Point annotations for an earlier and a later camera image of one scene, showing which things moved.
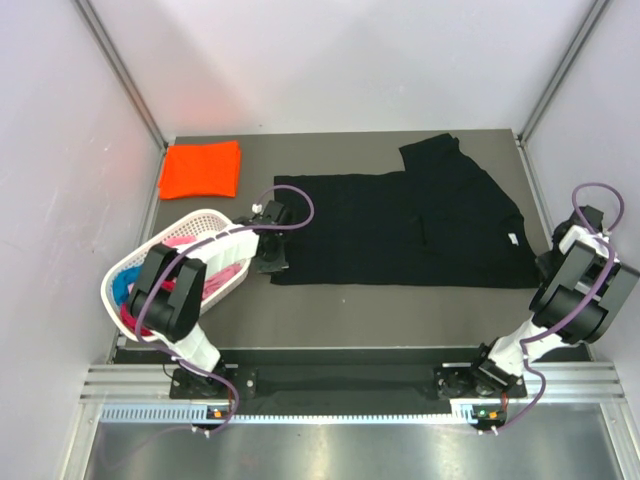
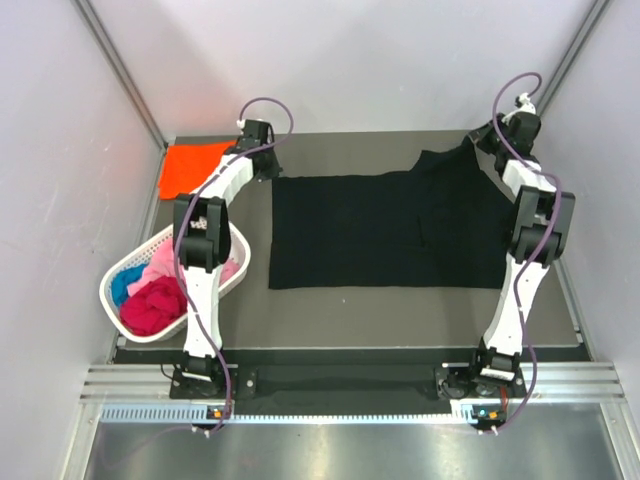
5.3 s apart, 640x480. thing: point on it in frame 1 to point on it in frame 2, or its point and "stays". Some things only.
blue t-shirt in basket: (121, 282) stays
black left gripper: (271, 266) to (272, 171)
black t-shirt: (443, 222) stays
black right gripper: (544, 263) to (480, 136)
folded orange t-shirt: (205, 168) stays
